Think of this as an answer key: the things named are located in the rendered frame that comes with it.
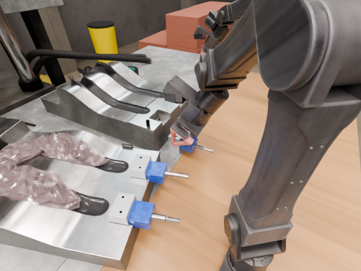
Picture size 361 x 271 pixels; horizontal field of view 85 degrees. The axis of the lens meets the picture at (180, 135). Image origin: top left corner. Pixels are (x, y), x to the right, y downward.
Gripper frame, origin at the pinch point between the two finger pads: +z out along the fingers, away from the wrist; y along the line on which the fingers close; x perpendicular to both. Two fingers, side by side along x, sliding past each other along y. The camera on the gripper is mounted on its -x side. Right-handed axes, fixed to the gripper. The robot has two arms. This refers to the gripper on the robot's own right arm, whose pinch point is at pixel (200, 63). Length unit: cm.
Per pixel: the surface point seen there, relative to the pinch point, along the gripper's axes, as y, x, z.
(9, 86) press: 22, -77, 50
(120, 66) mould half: 28.9, -31.7, 8.4
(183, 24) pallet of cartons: -146, -11, 20
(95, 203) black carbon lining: 82, -19, 10
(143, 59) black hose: -6.5, -27.1, 17.2
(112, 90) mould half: 42, -30, 11
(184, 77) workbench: 7.5, -4.6, 7.9
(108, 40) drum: -199, -93, 104
